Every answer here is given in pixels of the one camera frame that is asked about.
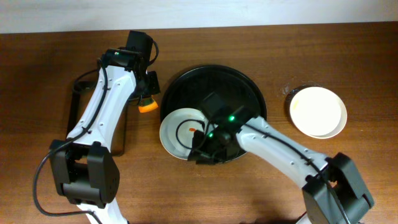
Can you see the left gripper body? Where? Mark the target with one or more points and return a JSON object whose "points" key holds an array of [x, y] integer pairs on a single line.
{"points": [[149, 93]]}

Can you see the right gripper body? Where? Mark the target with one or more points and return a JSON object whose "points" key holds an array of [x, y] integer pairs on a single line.
{"points": [[199, 147]]}

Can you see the green orange sponge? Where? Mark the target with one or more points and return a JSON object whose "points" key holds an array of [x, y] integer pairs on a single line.
{"points": [[147, 104]]}

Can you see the grey plate with sauce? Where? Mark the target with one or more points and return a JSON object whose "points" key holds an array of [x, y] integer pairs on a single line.
{"points": [[176, 131]]}

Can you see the cream plate with sauce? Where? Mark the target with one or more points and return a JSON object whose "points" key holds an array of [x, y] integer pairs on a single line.
{"points": [[318, 112]]}

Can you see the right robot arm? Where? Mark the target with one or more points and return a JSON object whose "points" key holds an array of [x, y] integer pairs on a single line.
{"points": [[332, 187]]}

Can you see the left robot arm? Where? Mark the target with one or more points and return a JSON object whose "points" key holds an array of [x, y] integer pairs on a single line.
{"points": [[82, 165]]}

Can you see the round black tray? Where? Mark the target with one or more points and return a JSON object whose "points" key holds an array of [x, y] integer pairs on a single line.
{"points": [[237, 90]]}

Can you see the rectangular black tray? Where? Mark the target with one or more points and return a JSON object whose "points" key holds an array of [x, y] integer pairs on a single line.
{"points": [[81, 94]]}

